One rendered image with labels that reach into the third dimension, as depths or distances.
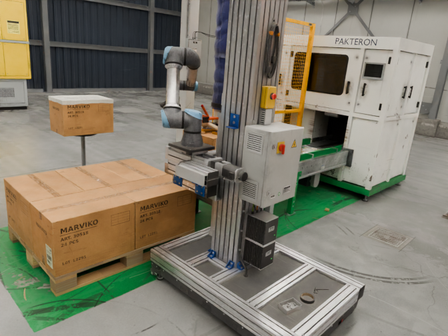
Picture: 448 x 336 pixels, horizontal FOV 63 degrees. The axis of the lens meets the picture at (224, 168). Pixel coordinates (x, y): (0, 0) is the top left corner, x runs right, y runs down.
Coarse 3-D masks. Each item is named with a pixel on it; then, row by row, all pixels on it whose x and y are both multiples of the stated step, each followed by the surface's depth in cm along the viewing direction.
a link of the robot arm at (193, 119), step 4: (184, 112) 236; (188, 112) 234; (192, 112) 233; (196, 112) 234; (200, 112) 238; (184, 116) 234; (188, 116) 234; (192, 116) 234; (196, 116) 234; (200, 116) 236; (184, 120) 234; (188, 120) 234; (192, 120) 234; (196, 120) 235; (200, 120) 237; (184, 124) 235; (188, 124) 235; (192, 124) 235; (196, 124) 236; (200, 124) 238; (184, 128) 238; (188, 128) 237; (192, 128) 236; (196, 128) 237; (200, 128) 239
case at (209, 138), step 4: (204, 132) 330; (208, 132) 332; (204, 136) 315; (208, 136) 315; (212, 136) 316; (216, 136) 317; (204, 140) 316; (208, 140) 312; (212, 140) 308; (212, 144) 309
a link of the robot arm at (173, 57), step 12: (168, 48) 237; (180, 48) 238; (168, 60) 237; (180, 60) 238; (168, 72) 238; (168, 84) 237; (168, 96) 236; (168, 108) 233; (180, 108) 237; (168, 120) 233; (180, 120) 234
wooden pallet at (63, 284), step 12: (12, 228) 299; (12, 240) 305; (168, 240) 304; (132, 252) 280; (36, 264) 274; (96, 264) 260; (120, 264) 284; (132, 264) 284; (60, 276) 243; (72, 276) 249; (84, 276) 265; (96, 276) 266; (108, 276) 270; (60, 288) 245; (72, 288) 252
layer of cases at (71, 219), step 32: (128, 160) 369; (32, 192) 272; (64, 192) 277; (96, 192) 282; (128, 192) 287; (160, 192) 292; (192, 192) 309; (32, 224) 259; (64, 224) 235; (96, 224) 252; (128, 224) 271; (160, 224) 293; (192, 224) 320; (64, 256) 241; (96, 256) 259
